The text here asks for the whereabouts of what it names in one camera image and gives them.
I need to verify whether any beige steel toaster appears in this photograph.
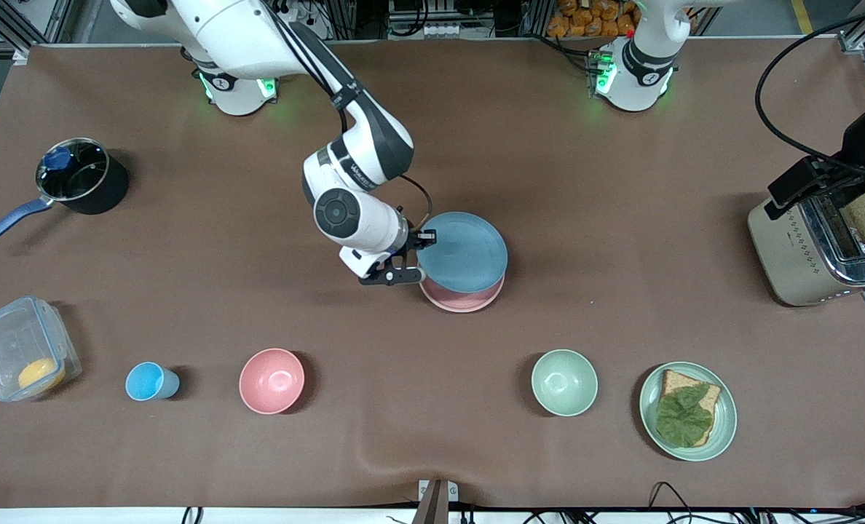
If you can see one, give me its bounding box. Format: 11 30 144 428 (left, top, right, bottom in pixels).
747 193 865 308

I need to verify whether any bag of orange buns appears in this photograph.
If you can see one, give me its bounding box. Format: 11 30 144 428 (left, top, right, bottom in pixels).
547 0 641 39

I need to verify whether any black cable loop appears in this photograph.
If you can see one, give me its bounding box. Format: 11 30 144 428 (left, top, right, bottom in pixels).
647 480 695 524

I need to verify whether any black saucepan blue handle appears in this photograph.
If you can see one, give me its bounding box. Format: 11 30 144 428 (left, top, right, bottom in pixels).
0 137 130 250

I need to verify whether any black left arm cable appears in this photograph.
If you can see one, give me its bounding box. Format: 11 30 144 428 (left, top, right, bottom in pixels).
755 6 865 164

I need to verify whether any orange round fruit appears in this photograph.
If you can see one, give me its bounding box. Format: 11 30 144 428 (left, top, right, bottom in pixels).
17 358 66 394

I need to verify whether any blue cup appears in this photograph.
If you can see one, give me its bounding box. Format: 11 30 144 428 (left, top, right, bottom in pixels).
125 362 181 402

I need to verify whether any brown bread slice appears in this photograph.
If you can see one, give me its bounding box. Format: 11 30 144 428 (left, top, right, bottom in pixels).
658 369 723 448

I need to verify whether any pink bowl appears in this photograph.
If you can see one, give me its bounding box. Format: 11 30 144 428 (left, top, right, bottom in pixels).
239 348 306 416

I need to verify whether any green plate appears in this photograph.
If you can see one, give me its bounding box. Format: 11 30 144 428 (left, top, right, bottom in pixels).
639 361 738 462

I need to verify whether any clear plastic container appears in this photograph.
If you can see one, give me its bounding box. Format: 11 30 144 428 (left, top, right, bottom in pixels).
0 295 82 403

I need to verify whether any green bowl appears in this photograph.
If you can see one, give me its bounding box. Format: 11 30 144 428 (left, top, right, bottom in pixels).
531 349 599 418

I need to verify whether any pink plate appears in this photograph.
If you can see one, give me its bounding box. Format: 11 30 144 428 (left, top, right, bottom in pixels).
419 273 506 314

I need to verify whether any green lettuce leaf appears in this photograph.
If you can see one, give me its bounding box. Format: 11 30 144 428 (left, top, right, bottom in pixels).
655 384 714 448

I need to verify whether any blue plate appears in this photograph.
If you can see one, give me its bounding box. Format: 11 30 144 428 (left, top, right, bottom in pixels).
416 212 509 295

